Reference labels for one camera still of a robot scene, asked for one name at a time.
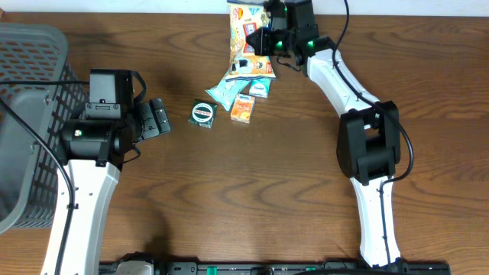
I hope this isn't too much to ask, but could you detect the teal tissue pack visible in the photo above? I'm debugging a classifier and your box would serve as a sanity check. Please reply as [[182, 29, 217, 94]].
[[248, 78, 271, 99]]

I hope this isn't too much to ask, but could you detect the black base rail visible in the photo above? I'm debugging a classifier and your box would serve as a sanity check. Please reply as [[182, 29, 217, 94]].
[[98, 260, 452, 275]]

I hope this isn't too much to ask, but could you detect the large yellow snack bag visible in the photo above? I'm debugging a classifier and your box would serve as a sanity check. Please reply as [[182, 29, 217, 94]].
[[224, 0, 277, 82]]

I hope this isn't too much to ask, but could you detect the grey plastic basket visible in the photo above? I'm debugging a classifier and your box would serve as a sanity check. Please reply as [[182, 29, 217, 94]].
[[1, 23, 88, 232]]

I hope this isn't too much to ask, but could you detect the orange tissue pack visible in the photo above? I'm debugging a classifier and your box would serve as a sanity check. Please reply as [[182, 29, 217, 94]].
[[231, 93, 256, 124]]

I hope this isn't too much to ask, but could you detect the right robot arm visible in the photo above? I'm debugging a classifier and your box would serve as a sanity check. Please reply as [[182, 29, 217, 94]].
[[246, 0, 413, 273]]

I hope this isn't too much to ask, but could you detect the teal wet wipes pack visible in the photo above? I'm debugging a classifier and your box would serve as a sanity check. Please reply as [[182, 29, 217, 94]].
[[206, 79, 251, 112]]

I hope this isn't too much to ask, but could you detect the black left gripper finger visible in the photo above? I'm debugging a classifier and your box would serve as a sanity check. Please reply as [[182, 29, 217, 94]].
[[150, 98, 171, 134], [138, 102, 160, 140]]

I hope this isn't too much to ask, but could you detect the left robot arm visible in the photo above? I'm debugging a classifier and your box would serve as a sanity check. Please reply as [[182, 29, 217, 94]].
[[41, 69, 171, 274]]

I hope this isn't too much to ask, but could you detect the green Zam-Buk box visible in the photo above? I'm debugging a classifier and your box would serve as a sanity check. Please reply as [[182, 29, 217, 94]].
[[189, 100, 217, 128]]

